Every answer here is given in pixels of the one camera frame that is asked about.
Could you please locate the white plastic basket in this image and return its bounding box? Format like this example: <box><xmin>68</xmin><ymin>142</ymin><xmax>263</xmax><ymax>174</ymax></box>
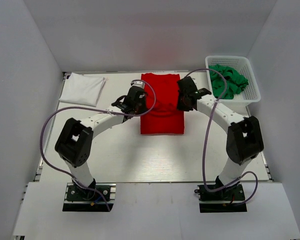
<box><xmin>205</xmin><ymin>55</ymin><xmax>261</xmax><ymax>109</ymax></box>

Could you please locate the green t shirt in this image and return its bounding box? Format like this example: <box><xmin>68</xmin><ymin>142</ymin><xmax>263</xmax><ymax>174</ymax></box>
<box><xmin>208</xmin><ymin>64</ymin><xmax>249</xmax><ymax>100</ymax></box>

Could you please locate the red t shirt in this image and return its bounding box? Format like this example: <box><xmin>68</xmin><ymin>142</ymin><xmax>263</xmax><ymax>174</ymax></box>
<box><xmin>140</xmin><ymin>73</ymin><xmax>185</xmax><ymax>135</ymax></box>

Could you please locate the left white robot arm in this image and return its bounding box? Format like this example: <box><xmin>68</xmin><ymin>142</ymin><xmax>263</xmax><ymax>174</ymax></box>
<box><xmin>54</xmin><ymin>81</ymin><xmax>147</xmax><ymax>200</ymax></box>

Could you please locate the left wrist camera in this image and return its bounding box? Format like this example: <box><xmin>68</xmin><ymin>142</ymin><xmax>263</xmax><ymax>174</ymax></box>
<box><xmin>130</xmin><ymin>79</ymin><xmax>145</xmax><ymax>89</ymax></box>

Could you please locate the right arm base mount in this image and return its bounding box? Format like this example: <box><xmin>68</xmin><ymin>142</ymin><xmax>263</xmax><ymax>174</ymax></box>
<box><xmin>194</xmin><ymin>183</ymin><xmax>247</xmax><ymax>213</ymax></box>

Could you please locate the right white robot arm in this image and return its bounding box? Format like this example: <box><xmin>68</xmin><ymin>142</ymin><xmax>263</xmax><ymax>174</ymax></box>
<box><xmin>177</xmin><ymin>76</ymin><xmax>264</xmax><ymax>200</ymax></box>

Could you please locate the folded white t shirt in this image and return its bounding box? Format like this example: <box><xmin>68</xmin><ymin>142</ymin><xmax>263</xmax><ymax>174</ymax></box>
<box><xmin>59</xmin><ymin>72</ymin><xmax>107</xmax><ymax>107</ymax></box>

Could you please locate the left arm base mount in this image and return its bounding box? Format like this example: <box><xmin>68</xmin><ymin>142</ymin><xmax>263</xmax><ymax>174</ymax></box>
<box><xmin>62</xmin><ymin>183</ymin><xmax>116</xmax><ymax>213</ymax></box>

